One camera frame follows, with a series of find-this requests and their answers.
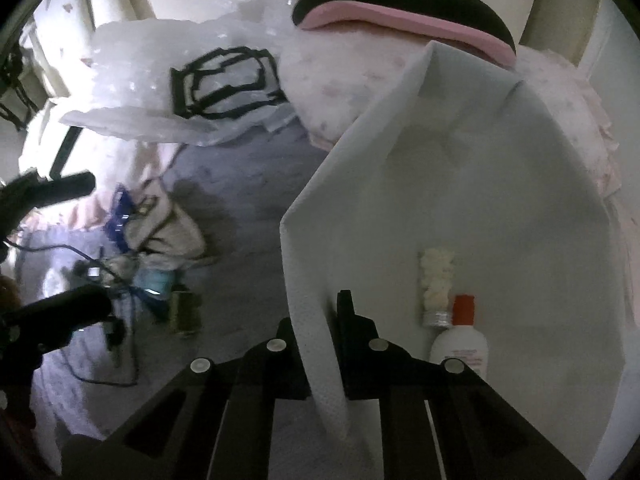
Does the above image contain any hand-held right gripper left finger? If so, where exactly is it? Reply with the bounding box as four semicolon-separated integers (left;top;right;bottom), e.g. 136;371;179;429
60;317;313;480

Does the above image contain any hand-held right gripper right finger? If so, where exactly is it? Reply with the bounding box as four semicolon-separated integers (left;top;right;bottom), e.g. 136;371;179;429
336;289;586;480

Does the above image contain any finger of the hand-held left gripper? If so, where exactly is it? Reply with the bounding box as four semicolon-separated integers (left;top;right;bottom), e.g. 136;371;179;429
0;284;113;361
0;171;96;226

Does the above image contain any white cardboard box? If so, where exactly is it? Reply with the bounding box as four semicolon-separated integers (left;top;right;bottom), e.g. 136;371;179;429
280;40;628;480

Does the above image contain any black smartphone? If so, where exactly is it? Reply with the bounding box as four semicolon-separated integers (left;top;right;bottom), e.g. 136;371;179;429
49;125;83;181

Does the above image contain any pink ruffled blanket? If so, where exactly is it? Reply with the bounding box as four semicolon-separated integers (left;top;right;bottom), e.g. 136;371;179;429
20;100;176;233

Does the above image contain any teal packet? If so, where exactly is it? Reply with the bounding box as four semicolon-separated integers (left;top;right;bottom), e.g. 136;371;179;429
135;265;176;307

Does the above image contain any white lotion bottle orange cap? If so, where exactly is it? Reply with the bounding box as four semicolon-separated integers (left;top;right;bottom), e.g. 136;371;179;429
429;294;488;381

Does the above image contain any olive small box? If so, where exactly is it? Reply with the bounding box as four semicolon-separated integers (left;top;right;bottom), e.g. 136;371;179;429
170;287;203;336

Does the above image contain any white plastic bag black print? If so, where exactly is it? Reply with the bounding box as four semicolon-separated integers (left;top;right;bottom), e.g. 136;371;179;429
60;0;301;147

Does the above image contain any white pillow with ice-cream print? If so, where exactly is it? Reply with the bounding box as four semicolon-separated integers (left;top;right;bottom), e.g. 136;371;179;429
20;0;151;101

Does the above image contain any floral print pillow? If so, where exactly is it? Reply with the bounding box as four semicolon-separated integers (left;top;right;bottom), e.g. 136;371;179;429
277;25;623;201

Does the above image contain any black cable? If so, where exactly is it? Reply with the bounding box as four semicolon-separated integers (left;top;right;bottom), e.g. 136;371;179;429
15;242;142;388

